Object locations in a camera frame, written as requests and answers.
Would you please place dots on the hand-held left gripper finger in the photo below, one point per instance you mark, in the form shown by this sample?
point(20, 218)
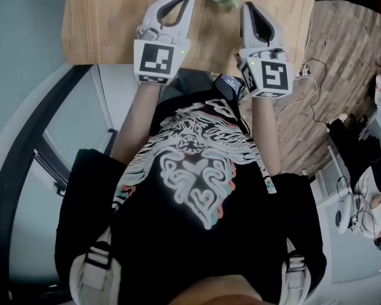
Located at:
point(186, 24)
point(150, 13)

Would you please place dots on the person's chin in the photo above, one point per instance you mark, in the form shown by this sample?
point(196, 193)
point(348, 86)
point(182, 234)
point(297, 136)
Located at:
point(222, 291)

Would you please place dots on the person's right forearm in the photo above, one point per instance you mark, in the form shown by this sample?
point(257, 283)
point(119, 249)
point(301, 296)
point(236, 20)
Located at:
point(265, 132)

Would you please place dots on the white device with black lens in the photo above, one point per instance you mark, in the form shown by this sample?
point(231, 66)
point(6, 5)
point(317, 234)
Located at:
point(344, 211)

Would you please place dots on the black printed t-shirt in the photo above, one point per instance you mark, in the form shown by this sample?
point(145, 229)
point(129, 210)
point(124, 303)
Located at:
point(177, 234)

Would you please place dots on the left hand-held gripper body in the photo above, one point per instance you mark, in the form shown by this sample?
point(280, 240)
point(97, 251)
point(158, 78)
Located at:
point(155, 59)

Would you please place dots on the black window frame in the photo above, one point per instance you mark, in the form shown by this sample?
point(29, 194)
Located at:
point(16, 157)

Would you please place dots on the black waist device with screen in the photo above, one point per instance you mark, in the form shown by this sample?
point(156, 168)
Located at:
point(227, 84)

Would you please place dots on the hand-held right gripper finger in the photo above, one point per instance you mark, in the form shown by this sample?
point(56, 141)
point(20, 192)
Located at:
point(277, 35)
point(246, 27)

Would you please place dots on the person's left forearm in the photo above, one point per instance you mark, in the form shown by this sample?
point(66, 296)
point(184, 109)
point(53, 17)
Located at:
point(136, 122)

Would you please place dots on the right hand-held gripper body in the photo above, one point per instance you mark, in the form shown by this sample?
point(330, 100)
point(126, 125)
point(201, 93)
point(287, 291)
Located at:
point(273, 75)

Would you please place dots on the person's blue jeans leg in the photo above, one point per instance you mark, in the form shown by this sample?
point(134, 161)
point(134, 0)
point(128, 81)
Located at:
point(190, 84)

